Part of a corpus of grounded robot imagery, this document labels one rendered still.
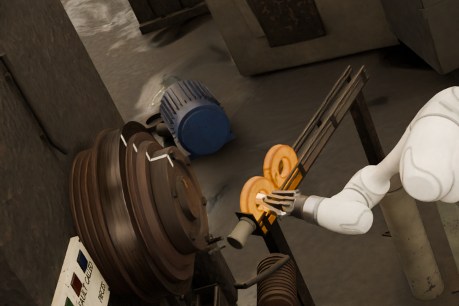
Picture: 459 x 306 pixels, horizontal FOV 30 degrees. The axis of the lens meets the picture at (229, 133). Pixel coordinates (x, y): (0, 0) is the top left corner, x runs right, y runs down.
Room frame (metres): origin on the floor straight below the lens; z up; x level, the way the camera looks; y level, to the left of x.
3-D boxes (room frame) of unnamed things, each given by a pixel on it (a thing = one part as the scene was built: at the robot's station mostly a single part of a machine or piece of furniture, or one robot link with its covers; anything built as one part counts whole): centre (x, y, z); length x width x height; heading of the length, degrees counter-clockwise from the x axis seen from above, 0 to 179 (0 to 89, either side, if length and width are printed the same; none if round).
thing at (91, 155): (1.94, 0.36, 1.11); 0.47 x 0.10 x 0.47; 166
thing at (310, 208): (2.19, -0.15, 0.69); 0.09 x 0.06 x 0.09; 131
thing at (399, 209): (2.40, -0.43, 0.26); 0.12 x 0.12 x 0.52
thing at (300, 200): (2.25, -0.10, 0.70); 0.09 x 0.08 x 0.07; 41
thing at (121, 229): (1.92, 0.28, 1.11); 0.47 x 0.06 x 0.47; 166
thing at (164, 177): (1.89, 0.18, 1.11); 0.28 x 0.06 x 0.28; 166
